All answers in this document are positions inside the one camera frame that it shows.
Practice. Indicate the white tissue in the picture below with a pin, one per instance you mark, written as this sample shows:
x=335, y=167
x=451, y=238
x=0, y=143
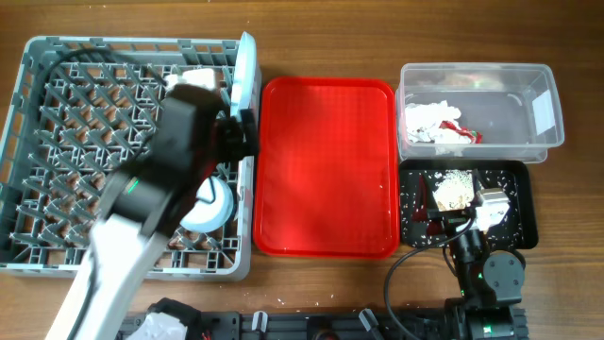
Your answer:
x=423, y=123

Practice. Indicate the grey plastic dishwasher rack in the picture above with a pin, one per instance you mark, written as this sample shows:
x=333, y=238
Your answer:
x=80, y=107

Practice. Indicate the light blue plate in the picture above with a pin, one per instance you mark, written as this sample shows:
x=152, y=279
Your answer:
x=244, y=75

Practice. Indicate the red plastic tray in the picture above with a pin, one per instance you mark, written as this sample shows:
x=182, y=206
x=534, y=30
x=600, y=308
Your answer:
x=327, y=180

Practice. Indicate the black plastic tray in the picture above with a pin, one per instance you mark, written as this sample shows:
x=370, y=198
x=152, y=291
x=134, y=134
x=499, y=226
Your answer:
x=518, y=229

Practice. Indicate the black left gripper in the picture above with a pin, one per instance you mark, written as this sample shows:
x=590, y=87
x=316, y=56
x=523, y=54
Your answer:
x=237, y=148

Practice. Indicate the light blue small bowl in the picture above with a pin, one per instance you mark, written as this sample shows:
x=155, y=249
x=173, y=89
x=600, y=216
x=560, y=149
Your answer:
x=213, y=207

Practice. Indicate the red snack wrapper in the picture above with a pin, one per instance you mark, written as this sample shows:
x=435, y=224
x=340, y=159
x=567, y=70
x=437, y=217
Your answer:
x=474, y=136

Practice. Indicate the rice food waste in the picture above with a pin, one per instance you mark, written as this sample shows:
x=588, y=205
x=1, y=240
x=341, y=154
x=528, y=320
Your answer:
x=454, y=192

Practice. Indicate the clear plastic bin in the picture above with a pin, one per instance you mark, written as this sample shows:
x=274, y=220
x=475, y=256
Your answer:
x=514, y=106

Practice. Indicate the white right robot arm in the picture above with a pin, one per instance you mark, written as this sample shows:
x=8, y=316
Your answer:
x=491, y=283

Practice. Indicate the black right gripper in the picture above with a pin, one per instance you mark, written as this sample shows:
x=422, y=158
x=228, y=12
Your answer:
x=421, y=212

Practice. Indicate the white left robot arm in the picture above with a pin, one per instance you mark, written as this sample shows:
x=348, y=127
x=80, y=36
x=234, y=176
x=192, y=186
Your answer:
x=144, y=202

